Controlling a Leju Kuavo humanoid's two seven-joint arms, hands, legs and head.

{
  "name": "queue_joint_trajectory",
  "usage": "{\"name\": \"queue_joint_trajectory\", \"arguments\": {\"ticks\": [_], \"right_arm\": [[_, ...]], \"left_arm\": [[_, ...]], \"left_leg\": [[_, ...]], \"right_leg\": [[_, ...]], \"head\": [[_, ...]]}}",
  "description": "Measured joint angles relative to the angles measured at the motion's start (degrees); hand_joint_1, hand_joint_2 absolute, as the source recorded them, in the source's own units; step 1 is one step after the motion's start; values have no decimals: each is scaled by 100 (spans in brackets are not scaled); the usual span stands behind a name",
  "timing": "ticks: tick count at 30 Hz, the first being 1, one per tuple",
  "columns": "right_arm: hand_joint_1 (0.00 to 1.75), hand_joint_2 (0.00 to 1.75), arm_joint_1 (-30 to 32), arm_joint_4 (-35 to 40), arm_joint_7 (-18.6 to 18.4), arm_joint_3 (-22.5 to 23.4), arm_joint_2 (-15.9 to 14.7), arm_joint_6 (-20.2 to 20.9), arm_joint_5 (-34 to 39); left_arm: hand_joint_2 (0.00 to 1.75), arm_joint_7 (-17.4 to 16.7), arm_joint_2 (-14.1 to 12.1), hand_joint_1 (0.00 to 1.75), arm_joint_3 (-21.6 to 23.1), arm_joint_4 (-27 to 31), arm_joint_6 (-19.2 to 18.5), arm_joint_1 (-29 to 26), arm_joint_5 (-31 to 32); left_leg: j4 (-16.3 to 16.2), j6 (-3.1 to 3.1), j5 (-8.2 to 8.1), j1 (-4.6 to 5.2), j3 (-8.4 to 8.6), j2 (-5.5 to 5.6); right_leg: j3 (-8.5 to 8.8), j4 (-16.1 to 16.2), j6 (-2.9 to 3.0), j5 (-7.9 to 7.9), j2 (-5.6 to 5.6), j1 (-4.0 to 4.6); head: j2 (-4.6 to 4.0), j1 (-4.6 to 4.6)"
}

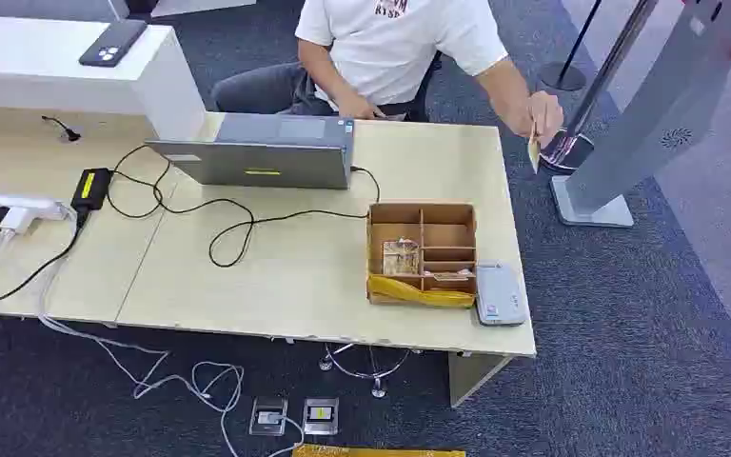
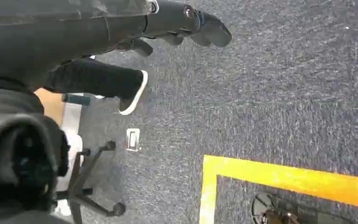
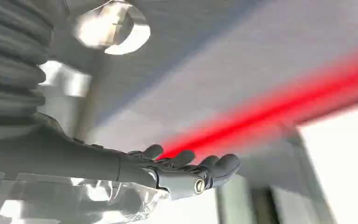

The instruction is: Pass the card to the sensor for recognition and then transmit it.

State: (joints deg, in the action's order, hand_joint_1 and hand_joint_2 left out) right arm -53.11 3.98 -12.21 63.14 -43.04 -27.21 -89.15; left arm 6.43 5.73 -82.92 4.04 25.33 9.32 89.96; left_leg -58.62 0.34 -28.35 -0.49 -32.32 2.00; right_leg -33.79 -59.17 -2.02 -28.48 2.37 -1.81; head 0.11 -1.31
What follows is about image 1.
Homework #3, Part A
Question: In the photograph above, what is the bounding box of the grey metal stand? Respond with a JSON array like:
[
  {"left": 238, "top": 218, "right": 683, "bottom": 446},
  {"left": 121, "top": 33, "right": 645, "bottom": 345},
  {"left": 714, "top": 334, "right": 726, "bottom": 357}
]
[{"left": 549, "top": 0, "right": 731, "bottom": 229}]

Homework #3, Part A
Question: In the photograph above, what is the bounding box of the white power strip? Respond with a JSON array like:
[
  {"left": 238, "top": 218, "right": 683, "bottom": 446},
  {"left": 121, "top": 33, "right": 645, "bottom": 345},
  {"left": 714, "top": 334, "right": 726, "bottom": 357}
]
[{"left": 0, "top": 191, "right": 78, "bottom": 224}]

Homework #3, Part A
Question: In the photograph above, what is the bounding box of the chrome pole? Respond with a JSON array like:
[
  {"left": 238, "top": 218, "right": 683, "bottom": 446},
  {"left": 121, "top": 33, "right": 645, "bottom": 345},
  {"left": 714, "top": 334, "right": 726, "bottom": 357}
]
[{"left": 539, "top": 0, "right": 660, "bottom": 176}]

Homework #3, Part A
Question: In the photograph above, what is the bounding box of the floor socket with yellow label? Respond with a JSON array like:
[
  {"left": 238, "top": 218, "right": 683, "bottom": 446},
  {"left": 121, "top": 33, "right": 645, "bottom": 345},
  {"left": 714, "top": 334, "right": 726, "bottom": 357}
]
[{"left": 302, "top": 397, "right": 340, "bottom": 438}]

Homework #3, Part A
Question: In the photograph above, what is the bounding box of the black adapter mains cable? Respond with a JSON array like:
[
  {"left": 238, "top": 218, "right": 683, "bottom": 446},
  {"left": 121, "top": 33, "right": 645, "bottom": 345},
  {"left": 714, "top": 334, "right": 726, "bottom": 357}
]
[{"left": 0, "top": 209, "right": 89, "bottom": 315}]

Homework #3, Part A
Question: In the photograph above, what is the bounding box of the grey laptop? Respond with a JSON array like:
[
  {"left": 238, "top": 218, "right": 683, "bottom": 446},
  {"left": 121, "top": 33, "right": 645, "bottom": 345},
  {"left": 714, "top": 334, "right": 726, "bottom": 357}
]
[{"left": 145, "top": 113, "right": 356, "bottom": 191}]

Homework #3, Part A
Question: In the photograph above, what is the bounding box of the person's right hand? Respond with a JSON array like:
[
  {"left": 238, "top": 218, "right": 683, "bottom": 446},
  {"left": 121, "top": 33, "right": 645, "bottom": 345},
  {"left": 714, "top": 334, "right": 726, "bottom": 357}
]
[{"left": 333, "top": 92, "right": 387, "bottom": 122}]

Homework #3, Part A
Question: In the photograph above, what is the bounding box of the white floor cable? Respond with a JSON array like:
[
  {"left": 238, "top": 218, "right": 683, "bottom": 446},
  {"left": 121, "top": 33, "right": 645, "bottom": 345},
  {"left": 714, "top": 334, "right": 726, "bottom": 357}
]
[{"left": 36, "top": 251, "right": 306, "bottom": 457}]

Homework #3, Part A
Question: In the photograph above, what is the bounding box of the white counter block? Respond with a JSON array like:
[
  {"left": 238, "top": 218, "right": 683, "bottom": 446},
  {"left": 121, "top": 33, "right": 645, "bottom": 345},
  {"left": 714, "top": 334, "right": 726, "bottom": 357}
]
[{"left": 0, "top": 15, "right": 207, "bottom": 141}]

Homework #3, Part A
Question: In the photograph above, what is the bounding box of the yellow board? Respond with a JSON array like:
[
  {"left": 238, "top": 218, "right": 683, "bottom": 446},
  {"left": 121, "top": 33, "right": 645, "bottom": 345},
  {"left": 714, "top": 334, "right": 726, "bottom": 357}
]
[{"left": 291, "top": 444, "right": 467, "bottom": 457}]

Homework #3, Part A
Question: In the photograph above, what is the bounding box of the floor socket with white plug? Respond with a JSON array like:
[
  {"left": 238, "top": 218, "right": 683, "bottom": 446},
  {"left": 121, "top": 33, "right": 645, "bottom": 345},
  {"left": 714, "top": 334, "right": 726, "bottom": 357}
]
[{"left": 248, "top": 395, "right": 289, "bottom": 438}]

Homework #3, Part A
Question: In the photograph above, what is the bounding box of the black smartphone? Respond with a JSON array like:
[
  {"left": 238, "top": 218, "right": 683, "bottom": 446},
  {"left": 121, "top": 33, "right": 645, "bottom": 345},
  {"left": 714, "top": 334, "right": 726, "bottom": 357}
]
[{"left": 78, "top": 18, "right": 149, "bottom": 69}]

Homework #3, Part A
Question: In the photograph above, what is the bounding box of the wooden compartment box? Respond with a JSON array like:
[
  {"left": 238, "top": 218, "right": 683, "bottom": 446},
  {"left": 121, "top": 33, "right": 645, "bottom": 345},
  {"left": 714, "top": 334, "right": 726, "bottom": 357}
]
[{"left": 365, "top": 201, "right": 479, "bottom": 310}]

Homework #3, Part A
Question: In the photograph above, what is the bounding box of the grey card reader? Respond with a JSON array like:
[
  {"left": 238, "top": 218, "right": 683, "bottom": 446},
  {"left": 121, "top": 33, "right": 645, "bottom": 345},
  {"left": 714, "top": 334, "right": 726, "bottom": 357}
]
[{"left": 474, "top": 261, "right": 529, "bottom": 328}]

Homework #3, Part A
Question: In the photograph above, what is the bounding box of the black stanchion post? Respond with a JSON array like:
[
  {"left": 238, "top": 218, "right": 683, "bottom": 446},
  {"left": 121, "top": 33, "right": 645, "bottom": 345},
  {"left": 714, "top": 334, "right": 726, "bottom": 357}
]
[{"left": 539, "top": 0, "right": 603, "bottom": 93}]

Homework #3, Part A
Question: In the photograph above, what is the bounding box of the yellow sheet packet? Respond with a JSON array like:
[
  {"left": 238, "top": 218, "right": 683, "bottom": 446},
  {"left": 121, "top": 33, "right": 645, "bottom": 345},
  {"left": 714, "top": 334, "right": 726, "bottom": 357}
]
[{"left": 366, "top": 274, "right": 477, "bottom": 310}]

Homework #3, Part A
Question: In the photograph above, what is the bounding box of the flat printed card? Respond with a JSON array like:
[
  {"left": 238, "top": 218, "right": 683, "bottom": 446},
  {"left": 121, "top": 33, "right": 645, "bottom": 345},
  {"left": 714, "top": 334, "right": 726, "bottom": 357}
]
[{"left": 424, "top": 268, "right": 475, "bottom": 283}]

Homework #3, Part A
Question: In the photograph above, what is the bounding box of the short black desk cable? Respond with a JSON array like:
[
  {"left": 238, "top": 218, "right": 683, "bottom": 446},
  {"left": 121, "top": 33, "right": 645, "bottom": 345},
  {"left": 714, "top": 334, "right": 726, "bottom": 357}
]
[{"left": 41, "top": 115, "right": 84, "bottom": 144}]

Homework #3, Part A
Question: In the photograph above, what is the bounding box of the person's left hand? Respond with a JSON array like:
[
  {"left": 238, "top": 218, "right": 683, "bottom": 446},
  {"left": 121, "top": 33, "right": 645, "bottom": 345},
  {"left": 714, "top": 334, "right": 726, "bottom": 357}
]
[{"left": 511, "top": 90, "right": 565, "bottom": 149}]

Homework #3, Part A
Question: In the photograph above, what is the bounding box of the pale desk leg panel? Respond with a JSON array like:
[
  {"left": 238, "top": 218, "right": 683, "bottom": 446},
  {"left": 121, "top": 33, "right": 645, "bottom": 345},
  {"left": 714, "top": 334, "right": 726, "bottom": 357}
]
[{"left": 447, "top": 351, "right": 514, "bottom": 408}]

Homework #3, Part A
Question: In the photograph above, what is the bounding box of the black power adapter yellow label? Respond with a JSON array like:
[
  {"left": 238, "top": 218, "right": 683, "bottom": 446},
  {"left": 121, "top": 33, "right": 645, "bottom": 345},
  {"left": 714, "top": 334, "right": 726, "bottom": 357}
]
[{"left": 70, "top": 168, "right": 113, "bottom": 213}]

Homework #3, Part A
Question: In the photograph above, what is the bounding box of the black laptop charger cable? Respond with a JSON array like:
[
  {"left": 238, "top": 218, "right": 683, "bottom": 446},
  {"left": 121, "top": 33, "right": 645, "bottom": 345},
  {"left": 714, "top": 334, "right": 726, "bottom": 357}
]
[{"left": 105, "top": 145, "right": 382, "bottom": 269}]

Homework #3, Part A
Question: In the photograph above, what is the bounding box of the white plug charger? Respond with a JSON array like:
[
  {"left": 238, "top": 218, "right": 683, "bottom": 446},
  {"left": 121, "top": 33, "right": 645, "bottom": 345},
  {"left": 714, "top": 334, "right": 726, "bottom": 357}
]
[{"left": 0, "top": 207, "right": 40, "bottom": 251}]

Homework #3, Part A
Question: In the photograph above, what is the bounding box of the chrome stool base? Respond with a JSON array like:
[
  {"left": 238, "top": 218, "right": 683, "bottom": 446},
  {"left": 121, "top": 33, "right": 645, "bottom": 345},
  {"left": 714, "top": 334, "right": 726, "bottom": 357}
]
[{"left": 318, "top": 343, "right": 412, "bottom": 400}]

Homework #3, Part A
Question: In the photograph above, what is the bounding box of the person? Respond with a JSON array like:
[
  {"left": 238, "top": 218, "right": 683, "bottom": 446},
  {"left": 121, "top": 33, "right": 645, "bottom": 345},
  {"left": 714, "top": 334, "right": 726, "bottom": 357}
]
[{"left": 210, "top": 0, "right": 565, "bottom": 149}]

